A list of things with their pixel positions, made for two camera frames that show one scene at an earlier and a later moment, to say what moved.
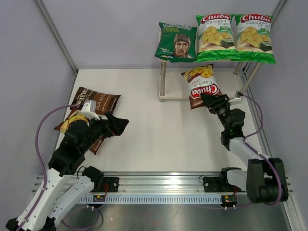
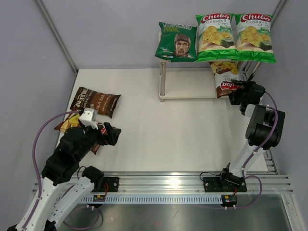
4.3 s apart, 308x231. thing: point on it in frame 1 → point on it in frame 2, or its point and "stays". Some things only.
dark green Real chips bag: (176, 43) stays
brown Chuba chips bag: (76, 115) stays
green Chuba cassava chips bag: (253, 38) stays
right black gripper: (210, 99) → (248, 84)
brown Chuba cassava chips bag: (201, 80) → (224, 72)
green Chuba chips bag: (215, 38) stays
